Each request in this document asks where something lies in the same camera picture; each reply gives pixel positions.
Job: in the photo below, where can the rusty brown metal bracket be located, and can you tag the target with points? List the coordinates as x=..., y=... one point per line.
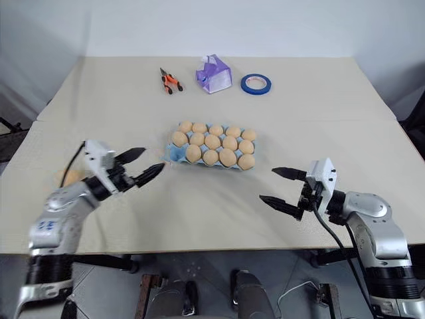
x=332, y=300
x=147, y=295

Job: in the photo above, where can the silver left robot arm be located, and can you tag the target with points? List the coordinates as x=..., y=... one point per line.
x=54, y=212

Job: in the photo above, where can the purple tissue pack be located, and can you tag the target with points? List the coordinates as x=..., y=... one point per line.
x=214, y=74

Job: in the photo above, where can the orange black pliers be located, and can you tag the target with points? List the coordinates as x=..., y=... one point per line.
x=171, y=83

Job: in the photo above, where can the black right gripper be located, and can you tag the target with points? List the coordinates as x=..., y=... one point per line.
x=310, y=197

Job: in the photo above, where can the black table frame bar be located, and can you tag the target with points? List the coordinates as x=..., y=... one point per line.
x=335, y=256
x=106, y=262

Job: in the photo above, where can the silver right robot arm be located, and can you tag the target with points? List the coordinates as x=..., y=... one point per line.
x=375, y=219

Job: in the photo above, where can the blue tape roll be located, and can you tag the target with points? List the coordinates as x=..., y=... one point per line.
x=245, y=84

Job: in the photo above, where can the black metal stand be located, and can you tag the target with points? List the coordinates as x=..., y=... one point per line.
x=11, y=139

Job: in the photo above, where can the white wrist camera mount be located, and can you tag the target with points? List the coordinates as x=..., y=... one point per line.
x=323, y=176
x=98, y=159

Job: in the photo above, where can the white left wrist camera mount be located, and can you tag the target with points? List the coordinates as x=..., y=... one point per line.
x=98, y=159

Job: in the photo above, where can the brown egg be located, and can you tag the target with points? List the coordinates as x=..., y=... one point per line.
x=246, y=146
x=246, y=161
x=210, y=157
x=185, y=126
x=230, y=143
x=199, y=127
x=216, y=130
x=193, y=153
x=226, y=157
x=212, y=142
x=74, y=176
x=179, y=139
x=197, y=139
x=233, y=131
x=248, y=134

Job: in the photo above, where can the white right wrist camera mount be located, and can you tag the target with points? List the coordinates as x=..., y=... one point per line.
x=323, y=176

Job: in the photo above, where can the blue egg carton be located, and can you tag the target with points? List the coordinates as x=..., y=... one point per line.
x=175, y=154

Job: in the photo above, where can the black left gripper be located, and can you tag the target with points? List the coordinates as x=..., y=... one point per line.
x=121, y=179

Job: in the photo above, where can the dark rounded robot leg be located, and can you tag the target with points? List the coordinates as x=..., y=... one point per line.
x=177, y=299
x=250, y=295

